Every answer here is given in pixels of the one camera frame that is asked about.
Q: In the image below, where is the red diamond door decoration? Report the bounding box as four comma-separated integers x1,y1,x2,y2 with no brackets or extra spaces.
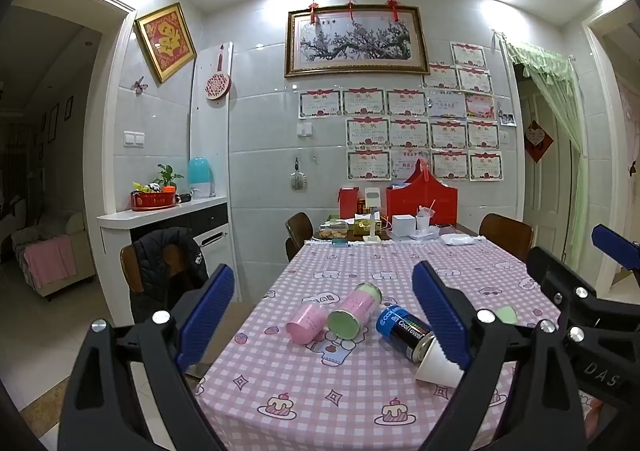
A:
524,119,555,164

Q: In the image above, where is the white door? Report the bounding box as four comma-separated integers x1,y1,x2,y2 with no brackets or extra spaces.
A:
514,75,577,253

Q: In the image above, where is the light green curtain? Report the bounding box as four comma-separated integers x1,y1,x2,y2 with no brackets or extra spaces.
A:
504,41,592,263

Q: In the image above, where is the hanging grey brush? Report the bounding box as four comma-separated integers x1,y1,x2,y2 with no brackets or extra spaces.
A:
288,158,307,191

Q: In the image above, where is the pink checked tablecloth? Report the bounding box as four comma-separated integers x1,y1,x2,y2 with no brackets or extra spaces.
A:
194,236,601,451

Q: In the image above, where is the white sideboard cabinet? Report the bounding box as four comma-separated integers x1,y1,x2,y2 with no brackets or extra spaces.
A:
97,196,234,327

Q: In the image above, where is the potted green plant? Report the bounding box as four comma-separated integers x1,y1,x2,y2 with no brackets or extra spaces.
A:
152,164,184,192

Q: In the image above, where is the grey sofa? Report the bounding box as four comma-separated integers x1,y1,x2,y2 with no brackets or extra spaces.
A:
10,209,96,302

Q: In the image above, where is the red gift bag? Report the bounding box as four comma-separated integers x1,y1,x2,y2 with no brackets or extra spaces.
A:
385,160,459,227

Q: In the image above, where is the group of wall certificates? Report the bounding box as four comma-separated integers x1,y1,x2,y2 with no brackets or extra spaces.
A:
298,41,504,182

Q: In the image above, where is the black jacket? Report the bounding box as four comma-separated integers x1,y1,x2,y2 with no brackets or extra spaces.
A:
128,227,210,328

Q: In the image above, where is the clear cup with straw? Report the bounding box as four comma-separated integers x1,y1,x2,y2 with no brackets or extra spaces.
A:
415,199,437,232

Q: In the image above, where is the framed plum blossom painting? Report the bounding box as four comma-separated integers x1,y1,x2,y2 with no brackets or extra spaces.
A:
284,4,431,78

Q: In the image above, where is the red box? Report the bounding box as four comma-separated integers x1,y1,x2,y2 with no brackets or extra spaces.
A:
338,186,361,221

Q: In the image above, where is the blue and black can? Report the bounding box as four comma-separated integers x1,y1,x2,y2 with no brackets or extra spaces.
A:
376,304,437,363

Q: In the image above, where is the pink blanket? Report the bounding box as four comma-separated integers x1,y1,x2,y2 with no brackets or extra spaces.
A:
23,235,77,290

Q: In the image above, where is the pink can with green base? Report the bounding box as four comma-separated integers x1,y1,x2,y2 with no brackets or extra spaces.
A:
327,282,383,342

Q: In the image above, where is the wooden chair with jacket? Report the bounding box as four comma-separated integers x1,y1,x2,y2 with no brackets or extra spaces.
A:
120,230,211,328

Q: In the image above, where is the tall white panel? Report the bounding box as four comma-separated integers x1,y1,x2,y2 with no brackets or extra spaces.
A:
188,41,235,200

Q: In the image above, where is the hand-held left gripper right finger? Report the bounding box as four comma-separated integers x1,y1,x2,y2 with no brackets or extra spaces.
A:
411,260,586,451

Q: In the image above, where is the white cube box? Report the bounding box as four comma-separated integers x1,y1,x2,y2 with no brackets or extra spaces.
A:
391,214,417,240

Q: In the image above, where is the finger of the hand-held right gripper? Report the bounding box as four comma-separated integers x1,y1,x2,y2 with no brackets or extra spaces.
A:
591,224,640,282
526,246,640,333

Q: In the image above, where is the round pink hanging ornament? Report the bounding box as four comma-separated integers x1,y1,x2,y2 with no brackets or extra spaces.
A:
203,44,231,101

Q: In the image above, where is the gold framed red calligraphy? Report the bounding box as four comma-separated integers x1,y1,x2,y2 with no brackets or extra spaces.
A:
134,2,197,84

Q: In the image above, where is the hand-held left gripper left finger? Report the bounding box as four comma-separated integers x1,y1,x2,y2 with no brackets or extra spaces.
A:
57,264,236,451

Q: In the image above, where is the white desk lamp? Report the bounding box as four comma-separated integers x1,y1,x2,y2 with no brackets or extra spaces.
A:
363,186,384,243

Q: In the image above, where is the pink plastic cup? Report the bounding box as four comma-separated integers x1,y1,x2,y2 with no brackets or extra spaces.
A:
285,303,329,345

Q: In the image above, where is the blue and white humidifier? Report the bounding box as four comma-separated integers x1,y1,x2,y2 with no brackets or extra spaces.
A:
188,157,214,200

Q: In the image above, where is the white paper cup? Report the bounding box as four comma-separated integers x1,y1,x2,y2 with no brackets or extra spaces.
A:
415,337,467,389

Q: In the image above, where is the red tray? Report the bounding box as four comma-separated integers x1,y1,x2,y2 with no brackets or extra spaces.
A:
130,191,179,212

